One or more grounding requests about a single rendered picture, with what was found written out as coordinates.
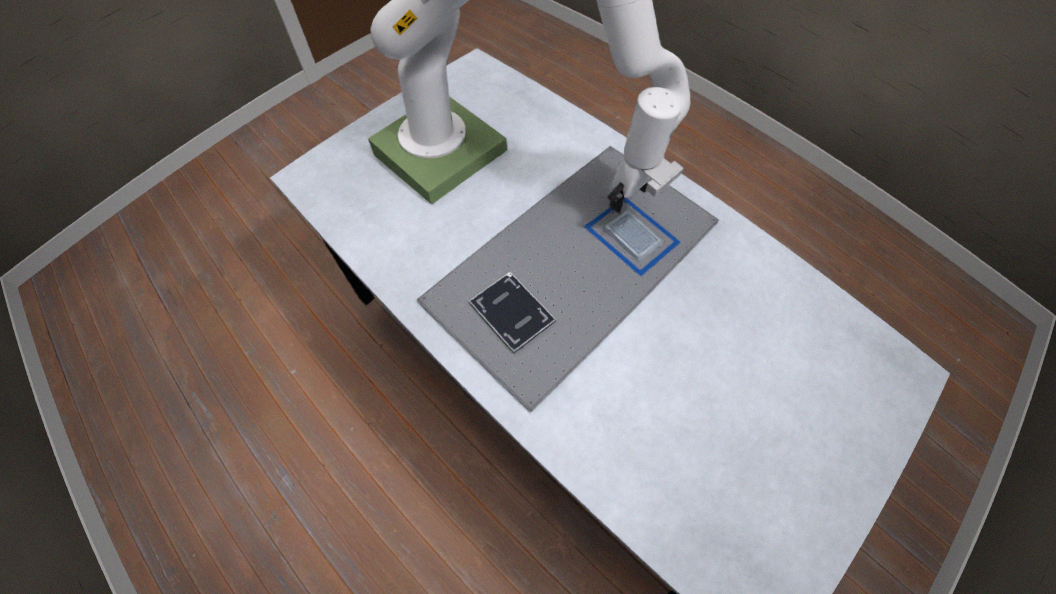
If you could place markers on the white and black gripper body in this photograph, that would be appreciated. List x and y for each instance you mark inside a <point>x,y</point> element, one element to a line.
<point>631,176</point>

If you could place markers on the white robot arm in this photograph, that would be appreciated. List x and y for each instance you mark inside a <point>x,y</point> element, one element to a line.
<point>401,26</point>

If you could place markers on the blue rectangular tape outline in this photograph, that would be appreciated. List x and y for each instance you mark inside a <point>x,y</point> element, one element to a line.
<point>622,257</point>

